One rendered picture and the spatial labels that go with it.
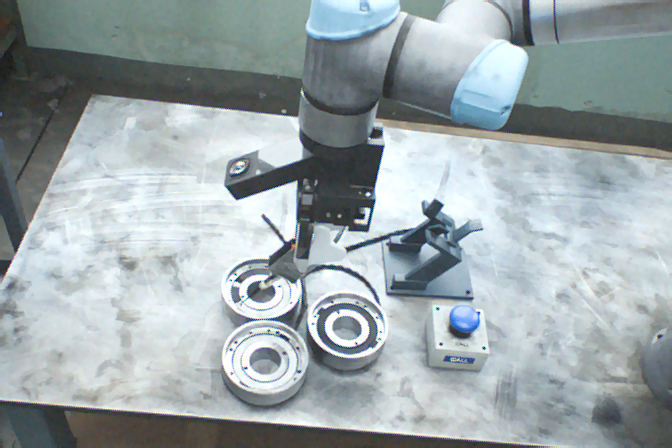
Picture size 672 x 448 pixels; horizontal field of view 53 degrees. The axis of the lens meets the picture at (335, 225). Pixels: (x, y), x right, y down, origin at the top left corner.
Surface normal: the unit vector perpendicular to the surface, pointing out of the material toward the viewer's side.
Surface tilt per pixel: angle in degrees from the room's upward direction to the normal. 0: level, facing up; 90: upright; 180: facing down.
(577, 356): 0
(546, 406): 0
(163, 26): 90
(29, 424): 90
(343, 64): 90
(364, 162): 90
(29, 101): 0
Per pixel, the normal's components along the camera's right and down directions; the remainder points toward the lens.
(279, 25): -0.03, 0.72
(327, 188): 0.12, -0.69
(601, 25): -0.23, 0.87
